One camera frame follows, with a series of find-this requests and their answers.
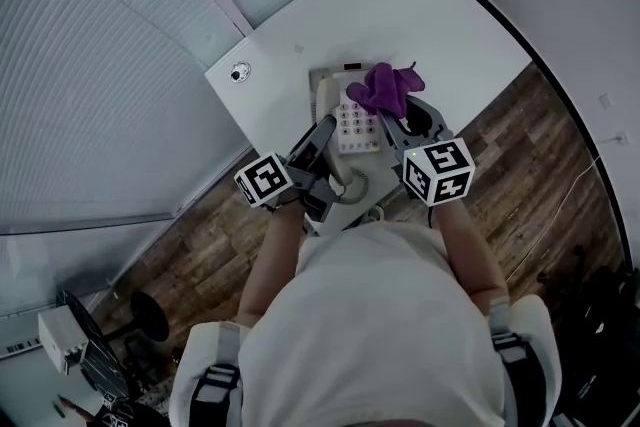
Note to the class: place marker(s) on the purple cloth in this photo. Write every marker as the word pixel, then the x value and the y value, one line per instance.
pixel 382 90

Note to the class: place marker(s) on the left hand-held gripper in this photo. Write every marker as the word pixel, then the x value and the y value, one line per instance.
pixel 264 180

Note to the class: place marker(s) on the black equipment pile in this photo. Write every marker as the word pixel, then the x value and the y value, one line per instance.
pixel 607 330

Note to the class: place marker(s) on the white plastic box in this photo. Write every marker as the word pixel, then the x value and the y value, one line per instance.
pixel 59 337

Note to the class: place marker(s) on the white telephone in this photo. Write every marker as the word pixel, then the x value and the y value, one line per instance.
pixel 357 125

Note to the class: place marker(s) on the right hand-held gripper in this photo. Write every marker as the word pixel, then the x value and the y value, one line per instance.
pixel 440 170

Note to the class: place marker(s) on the person's white shirt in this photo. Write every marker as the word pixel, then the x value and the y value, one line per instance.
pixel 370 325

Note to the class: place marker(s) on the person's left forearm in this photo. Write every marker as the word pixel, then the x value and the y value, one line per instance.
pixel 272 260

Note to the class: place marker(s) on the black round stand base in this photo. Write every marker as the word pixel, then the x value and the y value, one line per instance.
pixel 148 316

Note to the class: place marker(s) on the white wall socket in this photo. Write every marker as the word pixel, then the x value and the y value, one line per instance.
pixel 620 138
pixel 605 100

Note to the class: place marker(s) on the person's right forearm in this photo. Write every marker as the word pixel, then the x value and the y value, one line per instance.
pixel 470 255

